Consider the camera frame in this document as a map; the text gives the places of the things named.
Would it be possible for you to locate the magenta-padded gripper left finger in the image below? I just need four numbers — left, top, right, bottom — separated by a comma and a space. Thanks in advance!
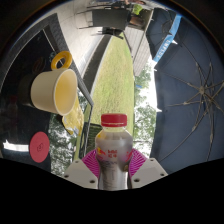
63, 148, 101, 189

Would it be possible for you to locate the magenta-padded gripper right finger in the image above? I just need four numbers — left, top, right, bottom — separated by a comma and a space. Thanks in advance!
128, 148, 168, 190

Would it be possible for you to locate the clear red-capped drink bottle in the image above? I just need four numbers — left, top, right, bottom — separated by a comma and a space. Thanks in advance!
94, 113, 134, 191

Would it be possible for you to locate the flat round red coaster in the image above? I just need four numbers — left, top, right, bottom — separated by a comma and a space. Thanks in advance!
29, 131, 51, 164

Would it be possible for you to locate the yellow snack packet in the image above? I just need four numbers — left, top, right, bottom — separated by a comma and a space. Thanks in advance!
61, 96, 84, 136

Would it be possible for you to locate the large navy patio umbrella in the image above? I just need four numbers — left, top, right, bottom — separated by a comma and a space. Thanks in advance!
149, 16, 224, 174

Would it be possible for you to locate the navy umbrella with lettered band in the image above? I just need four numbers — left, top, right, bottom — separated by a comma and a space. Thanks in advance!
145, 8, 183, 63

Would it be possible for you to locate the person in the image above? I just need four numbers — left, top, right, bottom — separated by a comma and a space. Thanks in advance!
129, 12, 147, 28

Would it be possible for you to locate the group of black patio chairs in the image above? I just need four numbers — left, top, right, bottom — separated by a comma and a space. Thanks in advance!
76, 5, 132, 38

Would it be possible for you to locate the cream mug with yellow handle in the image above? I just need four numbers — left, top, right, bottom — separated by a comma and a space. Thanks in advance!
30, 50, 79, 117

